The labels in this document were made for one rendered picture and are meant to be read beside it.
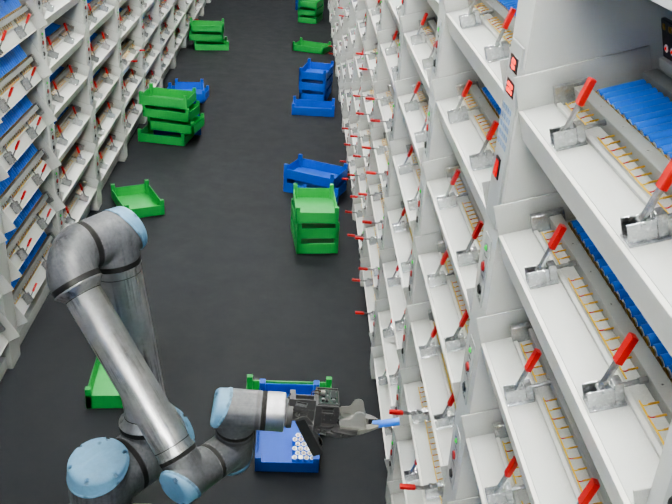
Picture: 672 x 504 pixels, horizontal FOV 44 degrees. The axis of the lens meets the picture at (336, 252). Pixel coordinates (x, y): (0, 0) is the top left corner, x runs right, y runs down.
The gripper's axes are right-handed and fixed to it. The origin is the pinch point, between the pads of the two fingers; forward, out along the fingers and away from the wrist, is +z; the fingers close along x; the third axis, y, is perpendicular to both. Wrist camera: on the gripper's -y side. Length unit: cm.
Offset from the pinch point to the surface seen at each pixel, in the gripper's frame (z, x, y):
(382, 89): 13, 171, 31
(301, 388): -12, 77, -48
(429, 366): 13.2, 10.3, 10.5
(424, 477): 13.2, -5.6, -9.6
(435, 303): 10.8, 6.9, 29.8
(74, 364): -94, 106, -65
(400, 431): 13.9, 30.9, -25.9
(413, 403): 13.9, 22.0, -9.4
